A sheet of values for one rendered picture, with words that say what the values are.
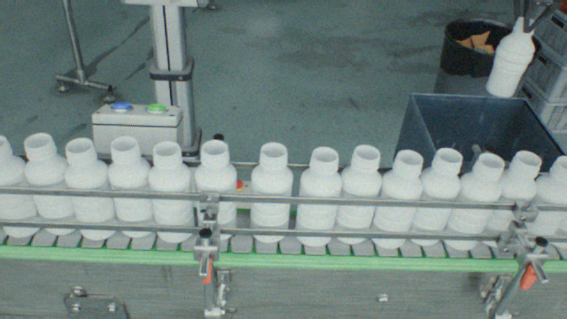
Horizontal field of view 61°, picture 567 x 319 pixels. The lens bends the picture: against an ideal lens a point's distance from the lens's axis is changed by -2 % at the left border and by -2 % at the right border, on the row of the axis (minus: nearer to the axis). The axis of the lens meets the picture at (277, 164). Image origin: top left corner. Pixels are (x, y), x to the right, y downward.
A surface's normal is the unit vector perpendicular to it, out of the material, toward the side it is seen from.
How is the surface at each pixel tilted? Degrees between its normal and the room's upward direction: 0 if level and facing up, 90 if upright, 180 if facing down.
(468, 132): 90
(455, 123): 90
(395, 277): 90
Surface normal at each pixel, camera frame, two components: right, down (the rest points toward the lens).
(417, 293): 0.01, 0.64
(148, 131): 0.03, 0.34
